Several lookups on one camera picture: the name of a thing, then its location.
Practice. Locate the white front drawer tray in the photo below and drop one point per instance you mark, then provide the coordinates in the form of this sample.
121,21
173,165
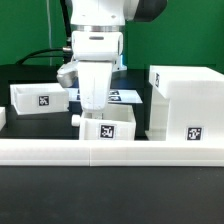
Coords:
118,123

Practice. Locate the white left fence rail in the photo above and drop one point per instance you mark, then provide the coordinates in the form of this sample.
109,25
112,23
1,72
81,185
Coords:
2,117

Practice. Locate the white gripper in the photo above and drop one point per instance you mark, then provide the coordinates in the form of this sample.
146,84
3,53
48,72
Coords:
94,57

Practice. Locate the white drawer tray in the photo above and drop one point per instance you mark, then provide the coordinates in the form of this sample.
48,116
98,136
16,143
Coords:
118,123
30,99

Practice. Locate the white marker sheet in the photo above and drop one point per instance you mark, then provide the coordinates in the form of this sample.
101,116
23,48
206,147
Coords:
115,96

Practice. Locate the white rear drawer tray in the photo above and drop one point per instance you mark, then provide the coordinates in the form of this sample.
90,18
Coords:
30,99

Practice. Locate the white front fence rail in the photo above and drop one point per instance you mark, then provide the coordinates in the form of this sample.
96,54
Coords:
37,152

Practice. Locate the white fence rail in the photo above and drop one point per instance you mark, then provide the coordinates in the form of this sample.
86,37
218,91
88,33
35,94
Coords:
2,117
37,152

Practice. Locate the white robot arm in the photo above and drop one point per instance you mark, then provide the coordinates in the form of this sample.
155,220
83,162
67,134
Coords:
111,15

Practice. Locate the white drawer cabinet box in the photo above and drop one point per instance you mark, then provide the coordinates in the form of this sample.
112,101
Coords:
187,104

